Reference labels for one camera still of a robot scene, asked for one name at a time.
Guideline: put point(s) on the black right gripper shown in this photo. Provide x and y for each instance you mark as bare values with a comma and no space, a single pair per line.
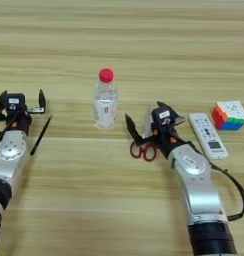
164,138

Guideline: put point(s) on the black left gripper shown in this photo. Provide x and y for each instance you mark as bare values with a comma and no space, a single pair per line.
22,123

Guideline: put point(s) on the black pen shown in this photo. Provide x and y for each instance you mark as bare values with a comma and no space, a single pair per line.
40,135

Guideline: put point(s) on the clear bottle with red cap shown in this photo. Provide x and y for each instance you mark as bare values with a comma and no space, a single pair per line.
105,106

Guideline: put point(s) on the white remote control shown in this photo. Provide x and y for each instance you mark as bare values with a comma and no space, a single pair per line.
208,135

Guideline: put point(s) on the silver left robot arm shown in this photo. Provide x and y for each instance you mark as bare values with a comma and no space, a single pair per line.
8,160

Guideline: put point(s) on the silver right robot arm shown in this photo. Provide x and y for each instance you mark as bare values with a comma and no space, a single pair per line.
200,190

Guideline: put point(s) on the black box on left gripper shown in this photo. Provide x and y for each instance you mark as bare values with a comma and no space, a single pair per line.
15,101

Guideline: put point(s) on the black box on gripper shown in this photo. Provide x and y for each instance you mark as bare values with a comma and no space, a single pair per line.
15,101
164,117

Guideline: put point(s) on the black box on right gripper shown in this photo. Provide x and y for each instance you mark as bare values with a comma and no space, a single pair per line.
164,117

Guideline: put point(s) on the colourful puzzle cube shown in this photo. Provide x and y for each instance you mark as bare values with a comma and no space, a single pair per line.
230,116

